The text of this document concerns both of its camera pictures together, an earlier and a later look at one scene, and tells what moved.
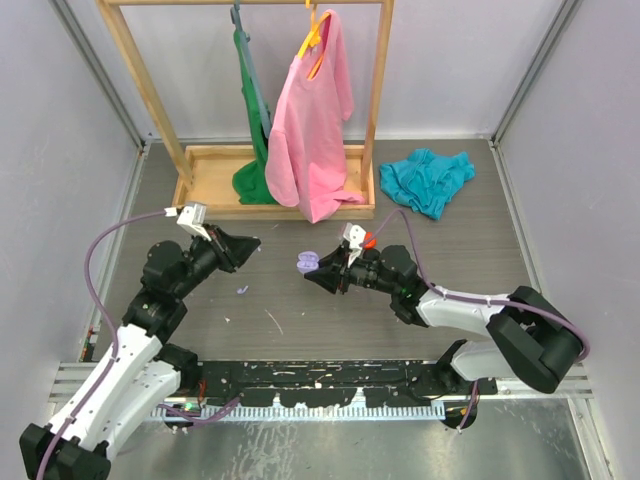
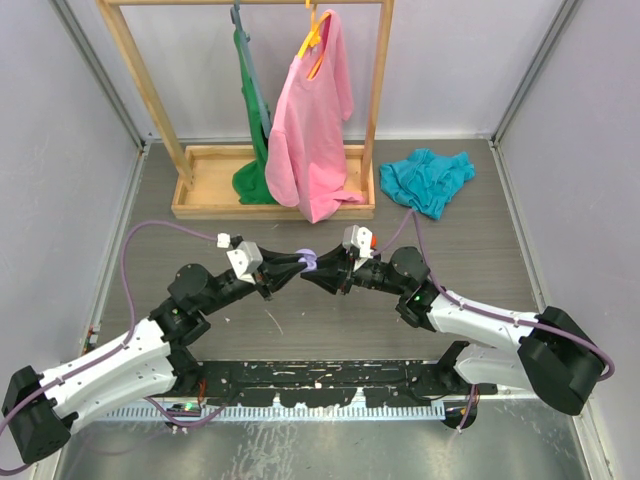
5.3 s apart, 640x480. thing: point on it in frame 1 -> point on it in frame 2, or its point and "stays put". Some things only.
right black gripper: (329, 276) stays put
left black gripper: (229, 246) -> (275, 271)
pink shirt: (307, 149) stays put
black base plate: (337, 383) stays put
